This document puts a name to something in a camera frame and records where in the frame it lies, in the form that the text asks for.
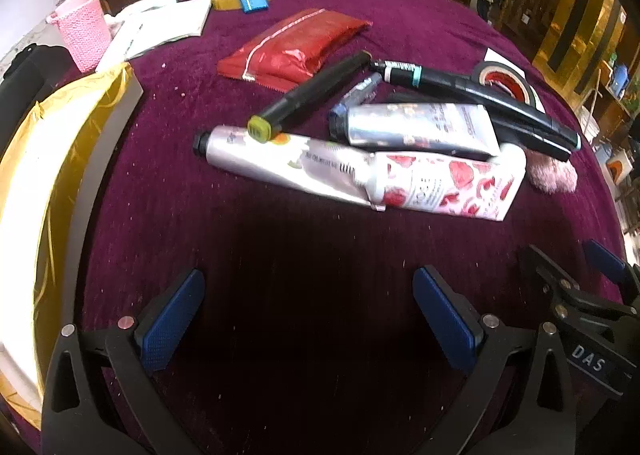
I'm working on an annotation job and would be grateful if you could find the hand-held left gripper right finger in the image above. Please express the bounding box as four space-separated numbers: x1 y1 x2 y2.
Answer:
412 265 619 455

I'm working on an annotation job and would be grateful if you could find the black tape roll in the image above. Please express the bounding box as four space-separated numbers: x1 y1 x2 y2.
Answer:
472 61 536 104

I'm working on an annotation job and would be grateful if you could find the white paper booklet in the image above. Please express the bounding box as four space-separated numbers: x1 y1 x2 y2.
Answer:
96 0 214 72

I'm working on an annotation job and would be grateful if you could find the purple velvet tablecloth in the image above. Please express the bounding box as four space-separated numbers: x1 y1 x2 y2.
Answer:
50 0 627 455

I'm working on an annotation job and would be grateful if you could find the white tube with red flowers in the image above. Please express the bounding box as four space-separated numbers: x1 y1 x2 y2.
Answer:
367 144 528 223

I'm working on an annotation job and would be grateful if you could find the small blue-capped bottle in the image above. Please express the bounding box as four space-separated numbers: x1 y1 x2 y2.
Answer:
341 72 384 108

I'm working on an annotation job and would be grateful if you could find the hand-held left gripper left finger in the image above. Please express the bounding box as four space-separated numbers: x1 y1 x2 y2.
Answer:
41 269 207 455

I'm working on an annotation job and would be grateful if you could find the silver tube with dark cap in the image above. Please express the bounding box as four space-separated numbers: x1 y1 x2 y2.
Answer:
328 102 502 160

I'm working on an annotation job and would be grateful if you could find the red foil packet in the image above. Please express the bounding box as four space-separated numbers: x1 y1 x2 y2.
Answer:
217 8 374 94

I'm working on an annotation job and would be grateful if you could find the blue bucket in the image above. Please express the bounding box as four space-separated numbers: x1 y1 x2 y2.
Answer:
611 63 629 99

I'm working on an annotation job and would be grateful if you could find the gold-rimmed white tray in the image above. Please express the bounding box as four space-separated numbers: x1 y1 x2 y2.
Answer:
0 62 146 432

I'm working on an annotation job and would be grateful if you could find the black bag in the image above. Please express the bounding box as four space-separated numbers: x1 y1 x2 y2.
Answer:
0 43 72 136

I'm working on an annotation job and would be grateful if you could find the pink fluffy ball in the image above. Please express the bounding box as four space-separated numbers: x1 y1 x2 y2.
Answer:
526 155 579 194

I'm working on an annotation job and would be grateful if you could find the silver tube with orange flower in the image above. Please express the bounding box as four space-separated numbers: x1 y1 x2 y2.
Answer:
193 125 387 212

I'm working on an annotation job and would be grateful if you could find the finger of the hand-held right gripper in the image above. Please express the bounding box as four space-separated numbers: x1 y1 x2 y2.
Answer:
582 238 640 306
517 244 582 309

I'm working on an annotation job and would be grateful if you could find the black marker with yellow cap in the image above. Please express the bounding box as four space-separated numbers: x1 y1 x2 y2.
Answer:
247 50 373 142

